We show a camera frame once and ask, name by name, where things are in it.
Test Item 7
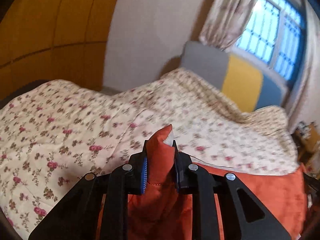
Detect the orange down jacket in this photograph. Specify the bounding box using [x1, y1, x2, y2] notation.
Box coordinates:
[94, 126, 306, 239]

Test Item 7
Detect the floral quilt on bed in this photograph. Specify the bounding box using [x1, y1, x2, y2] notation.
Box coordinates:
[1, 69, 298, 239]

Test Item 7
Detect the grey yellow blue headboard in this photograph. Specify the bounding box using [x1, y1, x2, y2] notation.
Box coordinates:
[180, 41, 286, 112]

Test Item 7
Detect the wooden side table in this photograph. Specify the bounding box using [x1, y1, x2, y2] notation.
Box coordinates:
[292, 121, 319, 179]

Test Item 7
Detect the floral curtain right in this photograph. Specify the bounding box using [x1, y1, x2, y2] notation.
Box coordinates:
[286, 0, 319, 133]

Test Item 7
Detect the floral curtain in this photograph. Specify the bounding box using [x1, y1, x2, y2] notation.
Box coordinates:
[199, 0, 257, 51]
[286, 0, 319, 133]

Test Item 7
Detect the window with grille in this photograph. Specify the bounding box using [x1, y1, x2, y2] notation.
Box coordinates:
[235, 0, 305, 88]

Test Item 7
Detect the floral curtain left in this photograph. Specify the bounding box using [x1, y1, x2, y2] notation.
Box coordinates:
[199, 0, 257, 51]

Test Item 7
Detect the wooden wardrobe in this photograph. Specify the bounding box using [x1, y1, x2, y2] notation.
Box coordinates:
[1, 0, 117, 98]

